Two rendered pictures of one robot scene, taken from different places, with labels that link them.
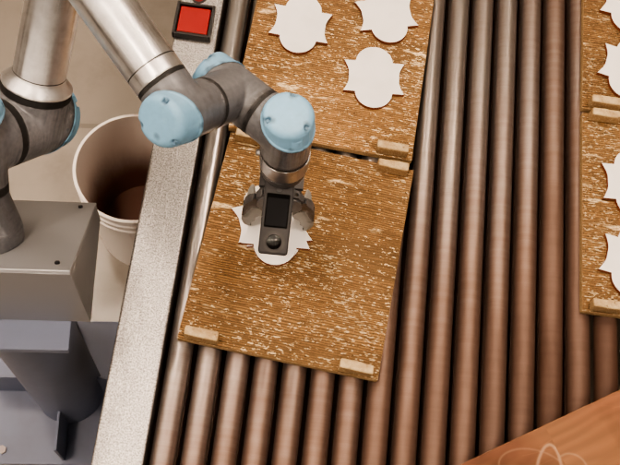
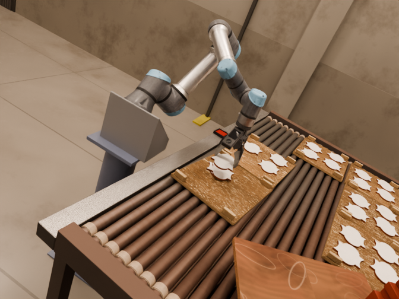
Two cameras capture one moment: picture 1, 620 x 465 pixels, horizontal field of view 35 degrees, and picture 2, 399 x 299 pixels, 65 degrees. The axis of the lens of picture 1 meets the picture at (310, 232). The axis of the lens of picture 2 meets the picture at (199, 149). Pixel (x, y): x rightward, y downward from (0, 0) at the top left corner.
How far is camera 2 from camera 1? 1.07 m
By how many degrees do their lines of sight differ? 41
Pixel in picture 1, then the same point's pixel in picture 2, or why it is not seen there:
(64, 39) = (196, 79)
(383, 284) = (249, 204)
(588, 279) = (328, 248)
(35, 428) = not seen: hidden behind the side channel
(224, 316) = (190, 178)
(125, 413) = (139, 179)
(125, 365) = (148, 171)
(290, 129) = (258, 93)
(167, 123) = (227, 63)
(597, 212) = (336, 235)
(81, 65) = not seen: hidden behind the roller
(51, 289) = (146, 129)
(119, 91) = not seen: hidden behind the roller
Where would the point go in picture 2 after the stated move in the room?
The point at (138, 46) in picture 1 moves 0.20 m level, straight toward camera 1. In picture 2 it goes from (228, 52) to (220, 60)
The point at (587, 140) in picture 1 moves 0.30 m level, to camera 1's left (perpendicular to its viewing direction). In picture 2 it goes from (336, 218) to (285, 183)
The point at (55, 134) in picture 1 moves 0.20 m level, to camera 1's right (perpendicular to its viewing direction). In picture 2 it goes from (175, 104) to (205, 124)
